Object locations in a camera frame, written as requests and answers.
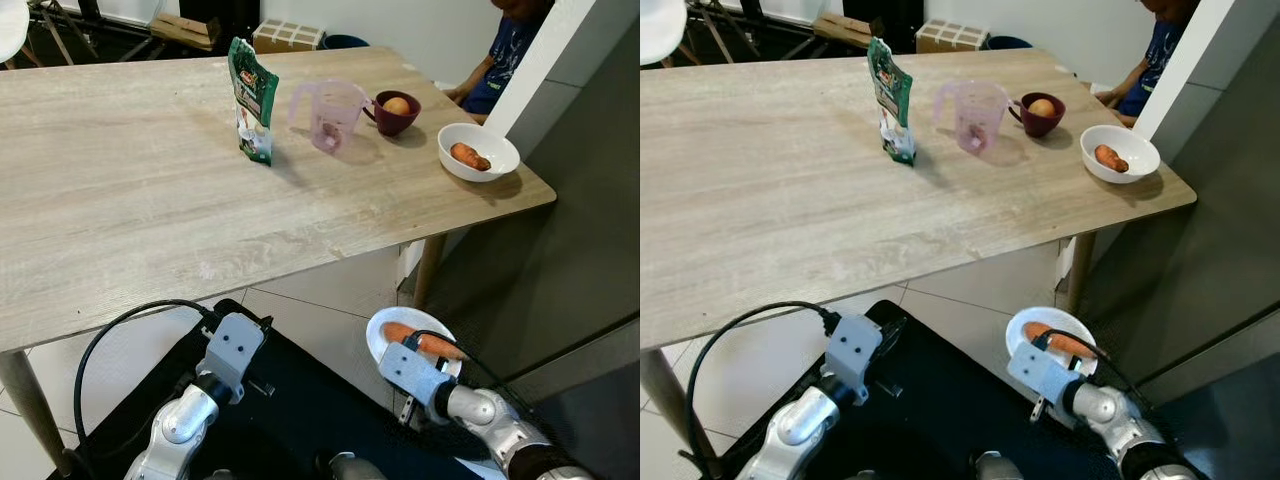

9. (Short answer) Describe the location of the white bowl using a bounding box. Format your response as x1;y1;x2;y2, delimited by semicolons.
1080;124;1162;185
1004;306;1099;373
437;122;522;184
365;306;464;379

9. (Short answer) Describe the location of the long orange carrot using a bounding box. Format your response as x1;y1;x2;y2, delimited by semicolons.
382;321;467;362
1022;321;1099;361

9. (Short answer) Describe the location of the light wooden table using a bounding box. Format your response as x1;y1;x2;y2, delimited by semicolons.
0;44;558;479
640;47;1198;479

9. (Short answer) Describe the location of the white chair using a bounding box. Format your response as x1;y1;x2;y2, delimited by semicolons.
0;0;32;64
640;0;689;67

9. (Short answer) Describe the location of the person in blue shirt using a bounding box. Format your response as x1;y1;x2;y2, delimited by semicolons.
444;0;554;117
1095;0;1201;119

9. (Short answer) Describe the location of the maroon cup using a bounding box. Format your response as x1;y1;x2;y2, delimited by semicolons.
361;90;423;138
1007;91;1067;139

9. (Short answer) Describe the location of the green snack bag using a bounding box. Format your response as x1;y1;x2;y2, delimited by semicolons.
866;36;917;167
227;36;281;167

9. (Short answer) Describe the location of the flat brown box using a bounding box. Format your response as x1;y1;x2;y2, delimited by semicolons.
150;12;223;51
812;12;881;51

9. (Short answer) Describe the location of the pink transparent measuring jug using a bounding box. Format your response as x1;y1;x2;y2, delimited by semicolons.
288;79;374;156
933;80;1013;156

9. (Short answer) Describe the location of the black cabinet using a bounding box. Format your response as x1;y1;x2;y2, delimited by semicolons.
180;0;263;43
842;0;926;41

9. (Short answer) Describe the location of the black floor mat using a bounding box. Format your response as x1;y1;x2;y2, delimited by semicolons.
700;298;1280;480
55;298;601;480

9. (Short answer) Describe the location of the grey robot leg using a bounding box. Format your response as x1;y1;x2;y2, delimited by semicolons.
972;450;1026;480
318;451;389;480

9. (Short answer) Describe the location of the taped cardboard box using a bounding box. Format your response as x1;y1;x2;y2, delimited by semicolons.
252;18;327;55
915;18;991;55

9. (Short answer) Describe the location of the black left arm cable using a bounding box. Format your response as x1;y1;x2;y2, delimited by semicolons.
74;299;219;473
684;300;841;476

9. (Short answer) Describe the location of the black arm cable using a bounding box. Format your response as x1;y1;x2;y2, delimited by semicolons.
684;300;841;476
1035;328;1151;401
404;328;531;406
74;299;219;473

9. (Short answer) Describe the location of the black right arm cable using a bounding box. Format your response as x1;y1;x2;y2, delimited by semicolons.
404;328;531;406
1035;328;1151;401

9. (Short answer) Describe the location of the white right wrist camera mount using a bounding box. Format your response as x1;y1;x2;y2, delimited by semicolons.
1006;340;1086;411
377;338;453;409

